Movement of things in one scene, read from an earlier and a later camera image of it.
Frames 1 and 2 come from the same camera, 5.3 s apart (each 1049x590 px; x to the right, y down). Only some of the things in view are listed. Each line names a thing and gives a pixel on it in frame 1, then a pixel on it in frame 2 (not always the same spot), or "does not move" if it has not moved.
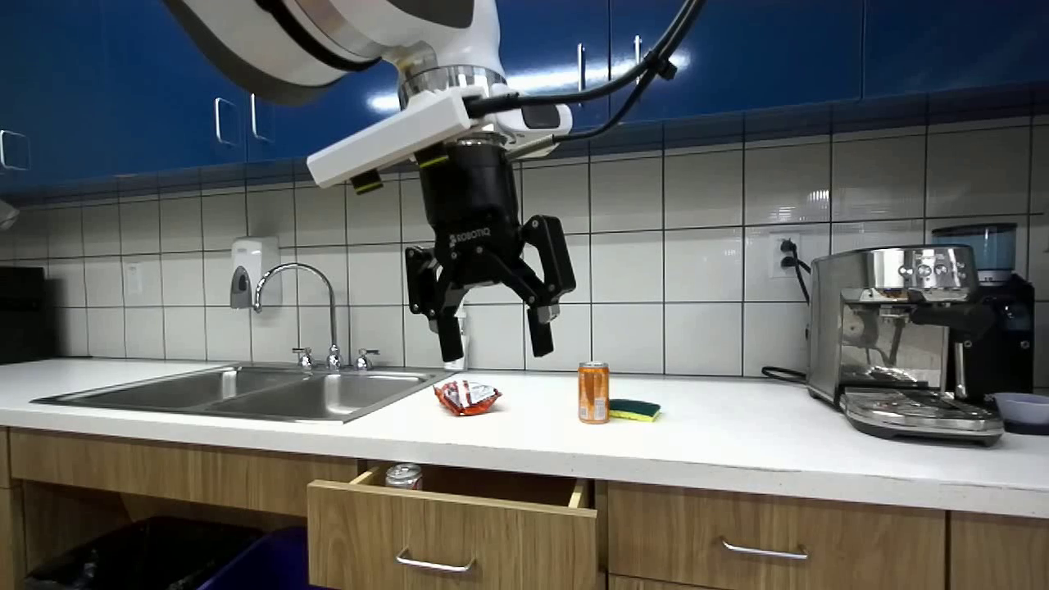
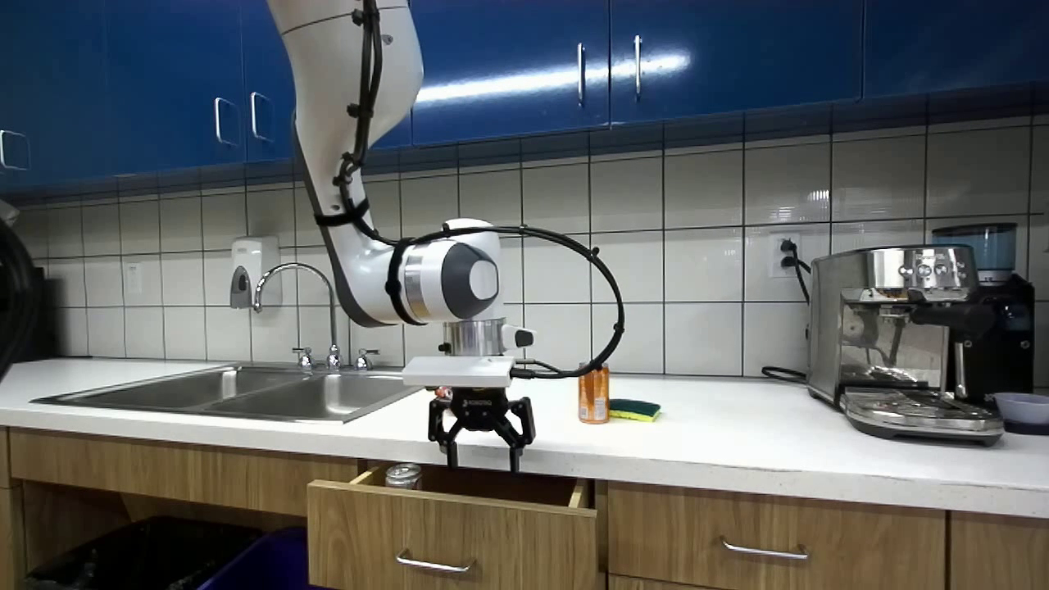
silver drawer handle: x=437 y=564 does not move
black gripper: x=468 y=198 -> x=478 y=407
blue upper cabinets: x=112 y=89 does not move
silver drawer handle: x=760 y=552 does not move
